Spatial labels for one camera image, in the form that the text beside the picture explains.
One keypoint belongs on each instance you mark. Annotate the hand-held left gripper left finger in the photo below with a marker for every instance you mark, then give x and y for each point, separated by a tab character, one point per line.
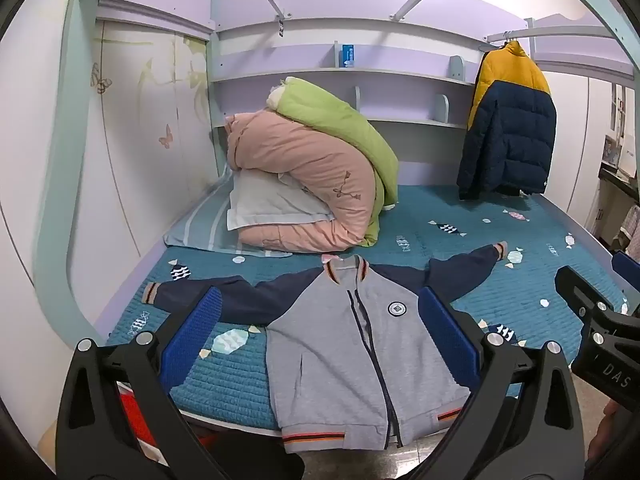
195	330

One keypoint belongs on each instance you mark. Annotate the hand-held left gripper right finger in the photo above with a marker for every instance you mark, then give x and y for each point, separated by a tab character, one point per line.
445	335

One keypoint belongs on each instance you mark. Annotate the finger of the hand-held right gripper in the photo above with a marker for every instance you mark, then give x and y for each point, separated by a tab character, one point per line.
580	287
627	265

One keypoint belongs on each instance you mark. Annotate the grey navy zip jacket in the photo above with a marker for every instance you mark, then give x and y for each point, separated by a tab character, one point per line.
345	340

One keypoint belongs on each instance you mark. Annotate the person's right hand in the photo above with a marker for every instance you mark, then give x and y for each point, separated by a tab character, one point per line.
605	435

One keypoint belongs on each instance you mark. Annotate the dark desk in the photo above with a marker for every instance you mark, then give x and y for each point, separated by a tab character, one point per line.
617	185

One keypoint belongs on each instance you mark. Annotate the teal quilted bed mat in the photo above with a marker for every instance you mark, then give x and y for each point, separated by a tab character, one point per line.
525	220

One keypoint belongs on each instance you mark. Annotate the blue striped pillow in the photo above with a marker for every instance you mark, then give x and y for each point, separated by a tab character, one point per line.
200	225

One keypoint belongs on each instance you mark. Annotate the white plain wardrobe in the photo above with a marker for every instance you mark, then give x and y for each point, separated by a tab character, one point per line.
585	125

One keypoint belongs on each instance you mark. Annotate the white pillow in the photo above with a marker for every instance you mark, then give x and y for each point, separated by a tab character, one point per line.
265	200

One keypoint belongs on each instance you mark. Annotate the yellow navy puffer jacket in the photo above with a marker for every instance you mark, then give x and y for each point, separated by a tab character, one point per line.
510	135

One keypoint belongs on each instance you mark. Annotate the pink quilt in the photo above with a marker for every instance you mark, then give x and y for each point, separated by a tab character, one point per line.
300	160

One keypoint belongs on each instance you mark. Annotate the white butterfly wardrobe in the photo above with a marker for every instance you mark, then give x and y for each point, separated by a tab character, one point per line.
140	135

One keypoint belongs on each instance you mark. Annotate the green quilt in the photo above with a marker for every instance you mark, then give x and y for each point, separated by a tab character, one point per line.
350	125

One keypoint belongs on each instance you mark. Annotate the lilac headboard shelf unit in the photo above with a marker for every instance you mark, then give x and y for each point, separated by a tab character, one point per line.
400	90

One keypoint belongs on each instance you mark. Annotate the small blue box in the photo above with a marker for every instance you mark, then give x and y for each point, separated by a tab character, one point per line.
348	56

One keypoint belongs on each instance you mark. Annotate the black hanging tag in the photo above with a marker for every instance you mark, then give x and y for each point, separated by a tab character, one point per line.
280	26

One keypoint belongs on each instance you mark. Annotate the green arched bed frame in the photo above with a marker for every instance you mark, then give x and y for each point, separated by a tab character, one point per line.
55	200

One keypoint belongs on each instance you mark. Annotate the white clothes rail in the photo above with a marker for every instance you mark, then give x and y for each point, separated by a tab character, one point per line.
550	32

